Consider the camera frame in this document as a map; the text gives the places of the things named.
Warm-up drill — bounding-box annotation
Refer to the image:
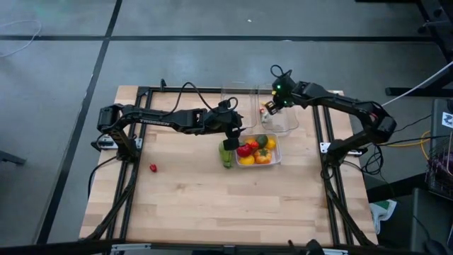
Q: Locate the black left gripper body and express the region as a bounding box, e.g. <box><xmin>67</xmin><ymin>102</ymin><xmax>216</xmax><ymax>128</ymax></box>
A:
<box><xmin>207</xmin><ymin>108</ymin><xmax>245</xmax><ymax>135</ymax></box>

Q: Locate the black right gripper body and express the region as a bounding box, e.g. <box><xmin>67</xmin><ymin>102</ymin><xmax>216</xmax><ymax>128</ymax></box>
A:
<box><xmin>270</xmin><ymin>74</ymin><xmax>302</xmax><ymax>107</ymax></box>

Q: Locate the red toy tomato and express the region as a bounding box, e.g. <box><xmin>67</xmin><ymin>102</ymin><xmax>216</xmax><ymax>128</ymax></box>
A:
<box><xmin>236</xmin><ymin>143</ymin><xmax>253</xmax><ymax>159</ymax></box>

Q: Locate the orange-red tomato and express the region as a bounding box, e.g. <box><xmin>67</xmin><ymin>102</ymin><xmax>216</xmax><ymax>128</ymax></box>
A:
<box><xmin>253</xmin><ymin>147</ymin><xmax>273</xmax><ymax>165</ymax></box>

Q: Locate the large green toy bell pepper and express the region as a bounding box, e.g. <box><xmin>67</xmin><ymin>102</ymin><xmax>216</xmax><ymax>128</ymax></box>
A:
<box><xmin>218</xmin><ymin>140</ymin><xmax>235</xmax><ymax>169</ymax></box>

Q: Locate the clear plastic bin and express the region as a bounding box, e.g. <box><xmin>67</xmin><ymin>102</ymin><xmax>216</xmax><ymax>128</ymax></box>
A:
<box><xmin>257</xmin><ymin>83</ymin><xmax>300</xmax><ymax>137</ymax></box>
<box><xmin>219</xmin><ymin>83</ymin><xmax>258</xmax><ymax>130</ymax></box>

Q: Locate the white plastic basket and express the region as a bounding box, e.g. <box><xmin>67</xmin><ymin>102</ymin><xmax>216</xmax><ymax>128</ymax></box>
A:
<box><xmin>234</xmin><ymin>132</ymin><xmax>283</xmax><ymax>167</ymax></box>

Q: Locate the white and green bag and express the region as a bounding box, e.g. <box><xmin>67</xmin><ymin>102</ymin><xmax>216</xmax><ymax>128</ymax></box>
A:
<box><xmin>369</xmin><ymin>198</ymin><xmax>398</xmax><ymax>235</ymax></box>

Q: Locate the grey cabinet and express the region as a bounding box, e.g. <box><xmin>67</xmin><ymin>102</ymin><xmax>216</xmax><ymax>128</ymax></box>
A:
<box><xmin>430</xmin><ymin>98</ymin><xmax>453</xmax><ymax>142</ymax></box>

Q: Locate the black desk stand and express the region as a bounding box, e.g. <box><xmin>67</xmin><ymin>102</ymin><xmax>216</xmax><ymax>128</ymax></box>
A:
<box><xmin>355</xmin><ymin>0</ymin><xmax>453</xmax><ymax>98</ymax></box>

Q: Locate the dark grey box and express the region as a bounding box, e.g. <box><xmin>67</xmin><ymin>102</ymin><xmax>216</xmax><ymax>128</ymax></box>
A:
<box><xmin>410</xmin><ymin>187</ymin><xmax>453</xmax><ymax>255</ymax></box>

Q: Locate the black chair leg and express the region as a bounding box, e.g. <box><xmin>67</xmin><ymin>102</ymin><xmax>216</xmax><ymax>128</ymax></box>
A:
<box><xmin>0</xmin><ymin>150</ymin><xmax>28</xmax><ymax>166</ymax></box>

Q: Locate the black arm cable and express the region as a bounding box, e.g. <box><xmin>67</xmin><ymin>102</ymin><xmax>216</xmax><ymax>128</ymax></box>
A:
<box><xmin>166</xmin><ymin>81</ymin><xmax>240</xmax><ymax>118</ymax></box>

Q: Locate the black aluminium table frame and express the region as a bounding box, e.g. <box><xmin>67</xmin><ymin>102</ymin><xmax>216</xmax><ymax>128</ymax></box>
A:
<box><xmin>83</xmin><ymin>78</ymin><xmax>378</xmax><ymax>251</ymax></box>

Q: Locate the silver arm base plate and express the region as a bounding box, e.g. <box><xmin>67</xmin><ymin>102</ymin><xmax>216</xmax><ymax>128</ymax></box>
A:
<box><xmin>319</xmin><ymin>141</ymin><xmax>364</xmax><ymax>157</ymax></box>
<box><xmin>90</xmin><ymin>137</ymin><xmax>144</xmax><ymax>150</ymax></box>

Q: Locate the black cable bundle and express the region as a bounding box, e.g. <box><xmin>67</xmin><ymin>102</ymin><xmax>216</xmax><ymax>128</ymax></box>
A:
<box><xmin>360</xmin><ymin>144</ymin><xmax>385</xmax><ymax>176</ymax></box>

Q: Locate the white floor cable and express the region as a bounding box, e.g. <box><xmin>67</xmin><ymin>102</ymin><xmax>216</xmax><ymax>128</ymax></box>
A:
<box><xmin>0</xmin><ymin>20</ymin><xmax>42</xmax><ymax>58</ymax></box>
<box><xmin>380</xmin><ymin>60</ymin><xmax>453</xmax><ymax>107</ymax></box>

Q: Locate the yellow floor cable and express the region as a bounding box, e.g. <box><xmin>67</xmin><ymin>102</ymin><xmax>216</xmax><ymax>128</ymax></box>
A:
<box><xmin>387</xmin><ymin>130</ymin><xmax>431</xmax><ymax>160</ymax></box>

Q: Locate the wire mesh basket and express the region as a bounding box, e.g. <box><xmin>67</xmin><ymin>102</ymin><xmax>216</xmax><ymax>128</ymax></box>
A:
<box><xmin>424</xmin><ymin>132</ymin><xmax>453</xmax><ymax>201</ymax></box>

